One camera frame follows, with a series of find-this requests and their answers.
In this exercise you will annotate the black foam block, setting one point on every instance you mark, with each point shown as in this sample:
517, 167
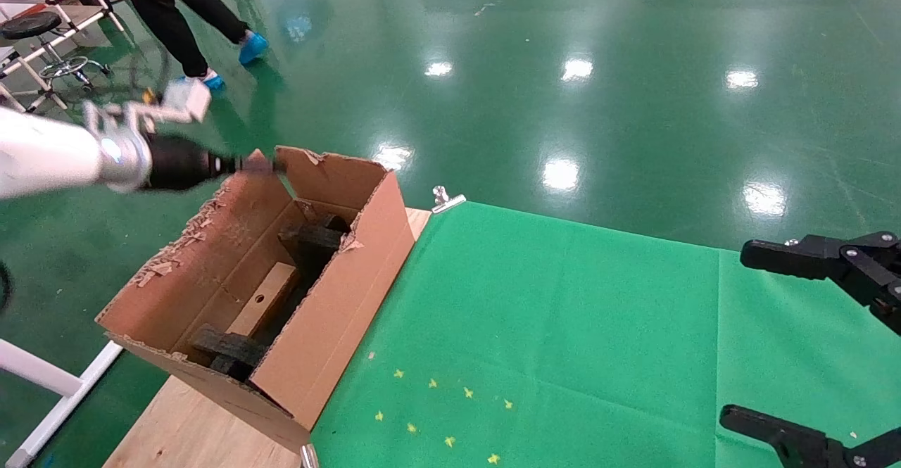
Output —
313, 239
229, 348

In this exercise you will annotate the white tube frame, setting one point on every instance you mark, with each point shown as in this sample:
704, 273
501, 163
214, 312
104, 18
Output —
49, 383

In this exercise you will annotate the green table mat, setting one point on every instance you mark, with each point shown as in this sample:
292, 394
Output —
598, 355

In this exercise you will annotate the person in black trousers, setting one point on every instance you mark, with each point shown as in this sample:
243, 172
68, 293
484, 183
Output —
176, 17

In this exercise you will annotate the black round stool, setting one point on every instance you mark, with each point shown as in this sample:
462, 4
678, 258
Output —
29, 24

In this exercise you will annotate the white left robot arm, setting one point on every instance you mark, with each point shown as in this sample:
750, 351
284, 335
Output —
49, 155

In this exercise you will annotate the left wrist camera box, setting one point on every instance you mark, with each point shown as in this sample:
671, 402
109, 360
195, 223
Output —
186, 100

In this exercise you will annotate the blue shoe cover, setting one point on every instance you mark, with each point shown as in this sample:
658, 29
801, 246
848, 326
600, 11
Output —
210, 81
253, 47

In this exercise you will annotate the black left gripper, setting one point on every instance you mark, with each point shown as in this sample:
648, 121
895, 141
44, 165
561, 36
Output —
179, 162

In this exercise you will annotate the large open cardboard carton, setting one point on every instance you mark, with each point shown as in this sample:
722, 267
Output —
338, 292

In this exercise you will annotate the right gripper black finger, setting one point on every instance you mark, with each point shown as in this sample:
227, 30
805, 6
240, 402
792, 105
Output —
809, 447
859, 264

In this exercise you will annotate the small brown cardboard box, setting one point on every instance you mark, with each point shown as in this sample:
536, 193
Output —
262, 300

